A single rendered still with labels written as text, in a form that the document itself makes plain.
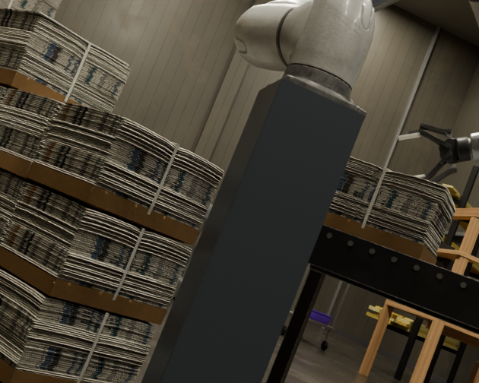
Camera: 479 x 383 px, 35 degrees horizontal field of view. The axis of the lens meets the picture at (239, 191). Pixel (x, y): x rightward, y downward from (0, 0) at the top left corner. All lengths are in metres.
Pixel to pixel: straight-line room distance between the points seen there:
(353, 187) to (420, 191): 0.20
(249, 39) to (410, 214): 0.75
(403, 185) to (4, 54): 1.25
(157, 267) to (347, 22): 0.79
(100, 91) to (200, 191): 0.61
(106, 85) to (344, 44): 1.03
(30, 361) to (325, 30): 1.01
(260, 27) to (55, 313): 0.83
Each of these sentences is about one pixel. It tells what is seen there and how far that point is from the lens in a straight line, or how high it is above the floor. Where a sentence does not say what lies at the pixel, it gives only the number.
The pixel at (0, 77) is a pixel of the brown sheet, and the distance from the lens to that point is 2.38.
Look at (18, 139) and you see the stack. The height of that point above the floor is 0.70.
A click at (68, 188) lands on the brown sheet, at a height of 0.62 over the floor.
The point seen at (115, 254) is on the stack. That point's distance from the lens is 1.91.
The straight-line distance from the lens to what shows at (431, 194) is 2.28.
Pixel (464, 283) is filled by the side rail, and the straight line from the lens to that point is 2.14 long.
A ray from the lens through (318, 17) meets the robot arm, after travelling 1.71.
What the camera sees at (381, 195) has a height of 0.95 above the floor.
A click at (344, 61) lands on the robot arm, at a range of 1.68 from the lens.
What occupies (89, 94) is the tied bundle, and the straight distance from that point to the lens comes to 2.47.
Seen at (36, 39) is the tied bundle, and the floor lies 0.99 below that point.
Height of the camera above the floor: 0.62
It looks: 5 degrees up
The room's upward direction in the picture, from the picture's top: 22 degrees clockwise
